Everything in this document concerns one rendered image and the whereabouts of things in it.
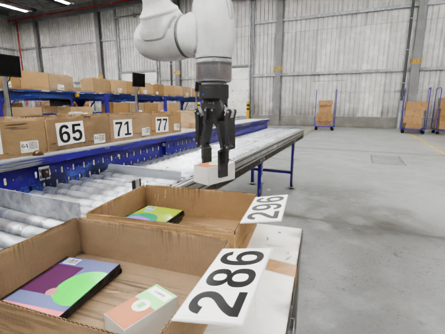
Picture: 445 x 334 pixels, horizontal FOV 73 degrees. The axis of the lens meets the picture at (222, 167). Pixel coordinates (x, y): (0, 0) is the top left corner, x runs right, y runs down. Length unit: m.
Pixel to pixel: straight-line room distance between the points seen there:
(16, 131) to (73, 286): 1.00
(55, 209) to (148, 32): 0.64
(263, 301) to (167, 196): 0.52
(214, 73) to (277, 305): 0.51
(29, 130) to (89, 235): 0.87
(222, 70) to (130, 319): 0.54
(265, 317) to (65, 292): 0.35
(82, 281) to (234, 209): 0.47
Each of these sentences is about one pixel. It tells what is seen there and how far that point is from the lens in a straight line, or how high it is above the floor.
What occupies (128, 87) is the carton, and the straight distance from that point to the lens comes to 8.92.
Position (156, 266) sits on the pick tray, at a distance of 0.71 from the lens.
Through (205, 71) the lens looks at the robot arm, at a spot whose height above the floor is 1.18.
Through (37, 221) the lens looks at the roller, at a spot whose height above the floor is 0.74.
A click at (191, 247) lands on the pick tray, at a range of 0.64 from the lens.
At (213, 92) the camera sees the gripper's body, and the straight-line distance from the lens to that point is 0.74.
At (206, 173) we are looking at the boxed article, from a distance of 0.75.
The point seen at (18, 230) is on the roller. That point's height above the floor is 0.74.
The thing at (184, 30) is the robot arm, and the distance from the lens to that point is 0.78.
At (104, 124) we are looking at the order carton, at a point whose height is 0.99.
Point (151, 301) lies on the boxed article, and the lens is 0.54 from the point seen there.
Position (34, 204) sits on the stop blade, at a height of 0.77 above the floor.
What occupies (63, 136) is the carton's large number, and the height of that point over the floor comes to 0.96.
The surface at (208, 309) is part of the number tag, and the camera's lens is 0.42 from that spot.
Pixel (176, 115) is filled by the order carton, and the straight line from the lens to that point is 2.44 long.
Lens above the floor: 1.11
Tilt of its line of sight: 12 degrees down
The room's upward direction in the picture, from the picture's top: straight up
